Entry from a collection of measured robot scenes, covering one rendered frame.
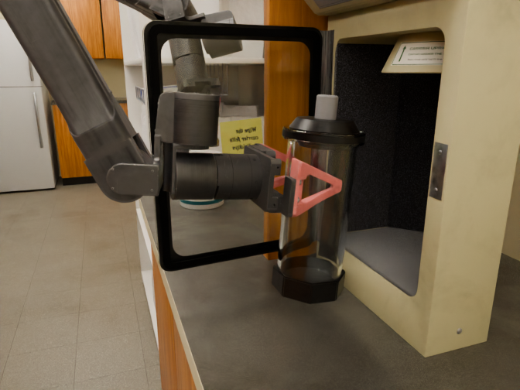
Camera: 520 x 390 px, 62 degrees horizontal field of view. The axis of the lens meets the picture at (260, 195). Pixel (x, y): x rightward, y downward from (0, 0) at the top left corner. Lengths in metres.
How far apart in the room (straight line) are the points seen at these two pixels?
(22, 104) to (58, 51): 4.84
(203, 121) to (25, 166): 4.99
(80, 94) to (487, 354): 0.62
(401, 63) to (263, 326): 0.44
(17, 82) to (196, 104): 4.89
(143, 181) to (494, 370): 0.51
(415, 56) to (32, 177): 5.05
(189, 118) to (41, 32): 0.17
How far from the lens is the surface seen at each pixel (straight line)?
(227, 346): 0.66
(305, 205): 0.52
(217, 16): 0.83
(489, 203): 0.64
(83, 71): 0.51
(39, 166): 5.43
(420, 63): 0.65
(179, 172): 0.50
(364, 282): 0.76
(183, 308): 0.76
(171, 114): 0.51
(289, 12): 0.85
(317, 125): 0.54
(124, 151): 0.50
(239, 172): 0.52
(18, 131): 5.39
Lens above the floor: 1.32
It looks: 16 degrees down
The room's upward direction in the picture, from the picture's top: straight up
